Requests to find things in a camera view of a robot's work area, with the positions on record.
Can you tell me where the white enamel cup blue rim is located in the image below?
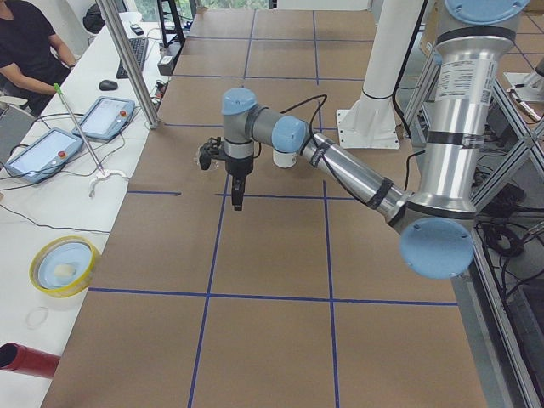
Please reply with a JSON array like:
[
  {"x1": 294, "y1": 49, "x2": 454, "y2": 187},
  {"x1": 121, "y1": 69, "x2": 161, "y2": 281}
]
[{"x1": 273, "y1": 150, "x2": 297, "y2": 168}]

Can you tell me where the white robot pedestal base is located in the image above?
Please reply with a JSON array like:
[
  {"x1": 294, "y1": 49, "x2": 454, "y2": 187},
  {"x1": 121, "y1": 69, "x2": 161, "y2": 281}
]
[{"x1": 337, "y1": 0, "x2": 426, "y2": 150}]

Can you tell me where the white rubber band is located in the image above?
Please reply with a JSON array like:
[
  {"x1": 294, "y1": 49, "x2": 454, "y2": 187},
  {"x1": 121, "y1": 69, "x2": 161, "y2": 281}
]
[{"x1": 25, "y1": 306, "x2": 49, "y2": 330}]

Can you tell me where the seated person black shirt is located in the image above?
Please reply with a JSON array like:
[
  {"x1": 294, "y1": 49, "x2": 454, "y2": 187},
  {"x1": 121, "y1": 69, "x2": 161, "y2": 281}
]
[{"x1": 1, "y1": 1, "x2": 77, "y2": 116}]

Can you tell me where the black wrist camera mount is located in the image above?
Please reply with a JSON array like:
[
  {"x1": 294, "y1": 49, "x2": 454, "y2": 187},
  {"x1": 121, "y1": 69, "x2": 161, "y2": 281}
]
[{"x1": 198, "y1": 137, "x2": 226, "y2": 162}]

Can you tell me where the blue teach pendant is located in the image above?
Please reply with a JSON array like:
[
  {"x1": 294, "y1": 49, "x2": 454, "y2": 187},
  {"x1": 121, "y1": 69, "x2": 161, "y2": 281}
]
[
  {"x1": 78, "y1": 96, "x2": 135, "y2": 142},
  {"x1": 5, "y1": 127, "x2": 82, "y2": 184}
]

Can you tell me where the yellow tape roll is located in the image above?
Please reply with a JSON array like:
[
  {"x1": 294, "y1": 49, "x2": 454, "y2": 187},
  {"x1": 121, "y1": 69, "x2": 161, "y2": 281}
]
[{"x1": 29, "y1": 235, "x2": 101, "y2": 298}]

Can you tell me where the metal rod green tip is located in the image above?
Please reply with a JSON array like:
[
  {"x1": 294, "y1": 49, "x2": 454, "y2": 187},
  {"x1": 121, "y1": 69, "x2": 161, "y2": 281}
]
[{"x1": 53, "y1": 82, "x2": 105, "y2": 173}]

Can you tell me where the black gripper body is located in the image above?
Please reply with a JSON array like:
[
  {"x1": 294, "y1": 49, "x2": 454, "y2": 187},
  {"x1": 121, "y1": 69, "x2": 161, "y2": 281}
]
[{"x1": 225, "y1": 156, "x2": 254, "y2": 180}]

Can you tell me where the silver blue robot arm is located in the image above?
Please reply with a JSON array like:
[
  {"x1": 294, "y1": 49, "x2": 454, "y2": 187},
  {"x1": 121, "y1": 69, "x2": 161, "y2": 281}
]
[{"x1": 222, "y1": 1, "x2": 524, "y2": 279}]

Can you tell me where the far blue teach pendant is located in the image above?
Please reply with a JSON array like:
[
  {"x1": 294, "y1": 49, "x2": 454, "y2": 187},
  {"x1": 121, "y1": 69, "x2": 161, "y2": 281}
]
[{"x1": 78, "y1": 96, "x2": 135, "y2": 142}]

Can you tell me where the red cylinder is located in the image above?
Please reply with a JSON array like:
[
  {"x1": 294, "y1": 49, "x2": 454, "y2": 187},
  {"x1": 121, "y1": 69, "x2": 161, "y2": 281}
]
[{"x1": 1, "y1": 343, "x2": 60, "y2": 379}]

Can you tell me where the aluminium frame post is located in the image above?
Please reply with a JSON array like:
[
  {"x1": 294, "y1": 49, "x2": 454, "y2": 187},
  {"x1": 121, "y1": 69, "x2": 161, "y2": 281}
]
[{"x1": 96, "y1": 0, "x2": 159, "y2": 129}]

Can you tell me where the black computer mouse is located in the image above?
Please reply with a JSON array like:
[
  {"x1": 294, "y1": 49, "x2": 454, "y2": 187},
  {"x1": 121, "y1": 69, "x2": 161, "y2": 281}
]
[{"x1": 99, "y1": 80, "x2": 118, "y2": 91}]

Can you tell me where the near blue teach pendant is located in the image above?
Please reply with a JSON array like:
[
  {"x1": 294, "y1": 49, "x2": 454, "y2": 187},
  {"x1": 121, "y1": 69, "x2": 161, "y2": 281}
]
[{"x1": 5, "y1": 127, "x2": 82, "y2": 184}]

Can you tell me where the black keyboard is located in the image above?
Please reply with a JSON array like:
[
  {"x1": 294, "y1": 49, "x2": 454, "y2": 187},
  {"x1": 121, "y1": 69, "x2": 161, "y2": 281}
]
[{"x1": 115, "y1": 37, "x2": 150, "y2": 80}]

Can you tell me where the clear glass funnel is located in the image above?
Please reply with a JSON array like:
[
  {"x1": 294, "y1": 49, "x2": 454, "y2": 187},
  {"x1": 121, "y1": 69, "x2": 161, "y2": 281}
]
[{"x1": 194, "y1": 153, "x2": 224, "y2": 171}]

